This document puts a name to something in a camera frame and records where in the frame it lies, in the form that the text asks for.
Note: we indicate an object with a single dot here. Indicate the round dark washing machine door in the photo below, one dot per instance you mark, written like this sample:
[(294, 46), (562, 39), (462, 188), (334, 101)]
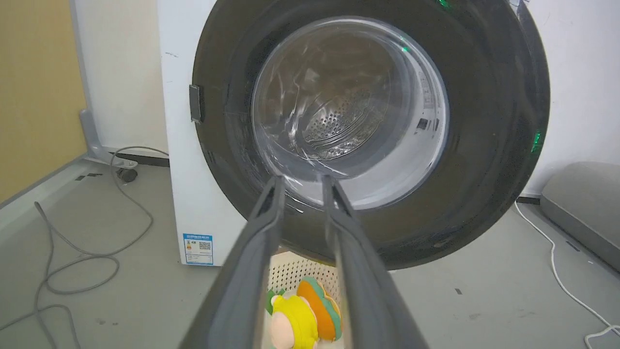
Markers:
[(489, 145)]

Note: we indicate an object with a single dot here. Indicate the white perforated laundry basket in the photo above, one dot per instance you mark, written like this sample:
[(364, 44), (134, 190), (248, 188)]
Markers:
[(300, 271)]

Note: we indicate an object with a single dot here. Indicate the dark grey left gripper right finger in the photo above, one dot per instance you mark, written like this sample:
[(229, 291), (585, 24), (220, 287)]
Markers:
[(368, 286)]

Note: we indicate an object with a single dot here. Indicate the white washing machine body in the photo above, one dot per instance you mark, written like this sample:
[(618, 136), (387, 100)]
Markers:
[(193, 194)]

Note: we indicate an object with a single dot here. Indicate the grey metal stand leg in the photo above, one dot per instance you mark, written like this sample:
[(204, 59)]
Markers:
[(94, 140)]

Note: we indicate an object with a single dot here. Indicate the blue energy label sticker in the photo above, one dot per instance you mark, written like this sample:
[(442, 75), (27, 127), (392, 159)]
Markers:
[(198, 249)]

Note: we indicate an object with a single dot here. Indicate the yellow plush doll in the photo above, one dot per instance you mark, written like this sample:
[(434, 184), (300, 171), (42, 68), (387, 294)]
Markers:
[(293, 322)]

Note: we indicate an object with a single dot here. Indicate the orange and green plush toy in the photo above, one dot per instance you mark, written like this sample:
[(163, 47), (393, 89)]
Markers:
[(320, 308)]

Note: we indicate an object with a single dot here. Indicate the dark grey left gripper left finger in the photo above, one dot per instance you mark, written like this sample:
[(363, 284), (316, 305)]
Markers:
[(242, 286)]

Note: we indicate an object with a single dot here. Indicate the grey cushion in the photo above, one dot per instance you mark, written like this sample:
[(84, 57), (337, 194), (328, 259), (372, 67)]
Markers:
[(586, 203)]

